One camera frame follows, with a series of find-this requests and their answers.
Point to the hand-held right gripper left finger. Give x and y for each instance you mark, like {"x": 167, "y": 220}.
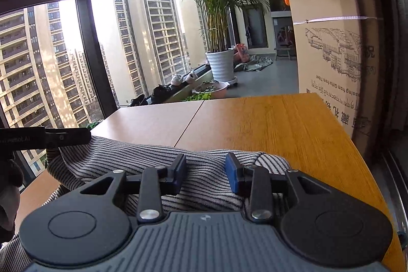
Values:
{"x": 180, "y": 170}

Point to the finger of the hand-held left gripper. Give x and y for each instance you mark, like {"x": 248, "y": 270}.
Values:
{"x": 68, "y": 137}

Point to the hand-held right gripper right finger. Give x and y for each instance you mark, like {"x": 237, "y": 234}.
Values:
{"x": 231, "y": 173}

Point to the black white striped garment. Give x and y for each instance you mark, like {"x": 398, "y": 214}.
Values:
{"x": 204, "y": 176}

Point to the person's left forearm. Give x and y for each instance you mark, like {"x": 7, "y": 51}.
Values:
{"x": 9, "y": 189}

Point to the green textured plant pot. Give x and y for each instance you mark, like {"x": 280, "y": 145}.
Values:
{"x": 94, "y": 124}

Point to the green lettuce plant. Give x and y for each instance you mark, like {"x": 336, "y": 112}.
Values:
{"x": 199, "y": 97}

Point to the pink basin with plants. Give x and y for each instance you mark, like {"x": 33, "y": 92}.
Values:
{"x": 216, "y": 89}

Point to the white baby shoe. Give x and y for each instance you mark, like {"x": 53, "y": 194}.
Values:
{"x": 176, "y": 80}
{"x": 192, "y": 76}

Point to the wheeled plant pot stand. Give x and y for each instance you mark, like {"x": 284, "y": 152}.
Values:
{"x": 232, "y": 81}

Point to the white ribbed plant pot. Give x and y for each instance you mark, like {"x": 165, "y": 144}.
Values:
{"x": 220, "y": 65}

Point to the green tarp cloth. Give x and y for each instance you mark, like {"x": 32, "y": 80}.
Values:
{"x": 258, "y": 63}

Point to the pink plastic bag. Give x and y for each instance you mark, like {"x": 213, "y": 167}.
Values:
{"x": 241, "y": 52}

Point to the small dark stool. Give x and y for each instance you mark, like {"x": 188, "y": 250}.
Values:
{"x": 283, "y": 52}

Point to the large printed cardboard box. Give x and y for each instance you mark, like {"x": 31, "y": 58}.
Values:
{"x": 334, "y": 68}

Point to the dark glass door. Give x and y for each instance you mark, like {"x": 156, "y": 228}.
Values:
{"x": 255, "y": 26}

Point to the dark window frame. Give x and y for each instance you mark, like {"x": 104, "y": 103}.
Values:
{"x": 86, "y": 20}

